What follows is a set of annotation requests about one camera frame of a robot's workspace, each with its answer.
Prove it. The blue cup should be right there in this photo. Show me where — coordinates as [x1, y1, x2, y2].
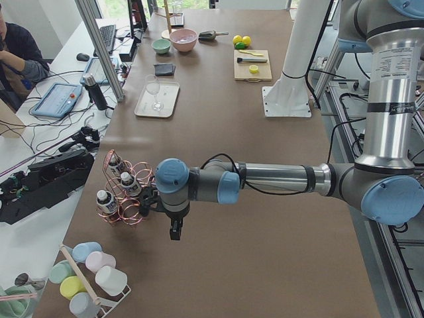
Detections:
[72, 242, 103, 263]

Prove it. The half lemon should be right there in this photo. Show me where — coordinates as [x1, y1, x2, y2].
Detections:
[249, 65, 259, 74]

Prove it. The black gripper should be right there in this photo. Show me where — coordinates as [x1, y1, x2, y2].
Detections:
[138, 185, 189, 240]

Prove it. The yellow lemon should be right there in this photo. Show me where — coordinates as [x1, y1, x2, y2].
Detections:
[233, 34, 242, 45]
[242, 36, 252, 46]

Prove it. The cream rabbit tray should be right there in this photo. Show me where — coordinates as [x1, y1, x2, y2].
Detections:
[134, 81, 180, 118]

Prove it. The seated person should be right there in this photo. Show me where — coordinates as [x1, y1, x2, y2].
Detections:
[1, 18, 50, 111]

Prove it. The black keyboard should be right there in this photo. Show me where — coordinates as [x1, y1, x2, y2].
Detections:
[99, 25, 117, 55]

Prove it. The steel cylinder tool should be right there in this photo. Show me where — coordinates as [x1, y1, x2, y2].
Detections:
[237, 57, 268, 64]

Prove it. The pink bowl with ice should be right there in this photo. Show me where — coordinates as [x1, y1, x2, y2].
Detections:
[170, 28, 198, 52]

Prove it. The green bowl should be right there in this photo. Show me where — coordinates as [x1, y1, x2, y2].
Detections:
[151, 38, 171, 54]

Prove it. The wooden cup tree stand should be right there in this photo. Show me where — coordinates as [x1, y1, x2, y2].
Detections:
[160, 0, 184, 40]

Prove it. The bamboo cutting board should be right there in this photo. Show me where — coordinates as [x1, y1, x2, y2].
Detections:
[233, 50, 272, 81]

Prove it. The grey cup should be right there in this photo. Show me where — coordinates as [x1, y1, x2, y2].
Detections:
[69, 292, 100, 318]

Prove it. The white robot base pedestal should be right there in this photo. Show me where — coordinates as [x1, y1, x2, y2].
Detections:
[262, 1, 333, 117]

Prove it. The clear wine glass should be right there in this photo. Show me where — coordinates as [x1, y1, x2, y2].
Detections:
[145, 74, 164, 111]

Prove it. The metal ice scoop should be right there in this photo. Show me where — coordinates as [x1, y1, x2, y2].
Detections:
[198, 30, 229, 41]

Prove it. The yellow plastic knife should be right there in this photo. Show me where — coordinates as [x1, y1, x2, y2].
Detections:
[238, 50, 264, 56]

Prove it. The black computer mouse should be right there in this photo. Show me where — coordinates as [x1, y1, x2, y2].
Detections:
[76, 53, 90, 62]

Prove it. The black steel thermos bottle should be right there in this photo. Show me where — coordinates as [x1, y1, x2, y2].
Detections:
[82, 73, 108, 111]

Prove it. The tea bottle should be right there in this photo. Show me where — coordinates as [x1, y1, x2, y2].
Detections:
[96, 189, 119, 222]
[108, 156, 127, 178]
[121, 172, 142, 197]

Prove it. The white cup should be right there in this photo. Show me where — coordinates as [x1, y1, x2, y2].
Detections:
[95, 266, 128, 296]

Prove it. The blue teach pendant near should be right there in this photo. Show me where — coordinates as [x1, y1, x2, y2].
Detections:
[30, 83, 82, 119]

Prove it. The white wire cup rack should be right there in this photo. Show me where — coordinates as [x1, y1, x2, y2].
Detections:
[60, 244, 132, 317]

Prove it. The copper wire bottle basket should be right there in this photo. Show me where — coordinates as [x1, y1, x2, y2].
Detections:
[96, 150, 153, 227]

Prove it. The tea bottle middle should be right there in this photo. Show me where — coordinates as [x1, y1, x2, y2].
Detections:
[121, 172, 142, 197]

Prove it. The dark grey folded cloth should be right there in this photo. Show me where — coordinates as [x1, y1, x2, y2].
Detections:
[154, 63, 176, 76]

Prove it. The green lime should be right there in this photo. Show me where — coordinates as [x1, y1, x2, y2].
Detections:
[235, 42, 246, 50]

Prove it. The green cup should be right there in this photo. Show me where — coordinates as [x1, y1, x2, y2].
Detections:
[48, 260, 75, 284]

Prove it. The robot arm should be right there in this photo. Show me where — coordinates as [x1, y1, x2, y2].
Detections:
[138, 1, 423, 240]

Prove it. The blue teach pendant far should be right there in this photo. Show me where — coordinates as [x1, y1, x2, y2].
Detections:
[79, 57, 109, 86]

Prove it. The tea bottle front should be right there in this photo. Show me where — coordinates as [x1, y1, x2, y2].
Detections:
[96, 189, 119, 222]

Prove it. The pink cup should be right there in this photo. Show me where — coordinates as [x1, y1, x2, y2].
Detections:
[85, 251, 116, 274]

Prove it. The black monitor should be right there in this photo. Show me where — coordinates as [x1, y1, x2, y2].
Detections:
[127, 0, 148, 44]

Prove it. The black equipment case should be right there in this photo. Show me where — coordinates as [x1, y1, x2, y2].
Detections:
[1, 149, 94, 225]

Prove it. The aluminium frame post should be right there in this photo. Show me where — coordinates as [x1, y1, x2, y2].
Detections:
[75, 0, 125, 103]

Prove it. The yellow cup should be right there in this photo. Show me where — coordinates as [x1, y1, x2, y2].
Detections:
[60, 276, 87, 300]

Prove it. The tea bottle rear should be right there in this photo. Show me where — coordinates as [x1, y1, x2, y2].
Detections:
[108, 156, 127, 178]

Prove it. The blue teach pendant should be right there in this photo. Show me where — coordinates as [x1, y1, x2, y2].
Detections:
[79, 57, 109, 86]
[30, 83, 82, 119]

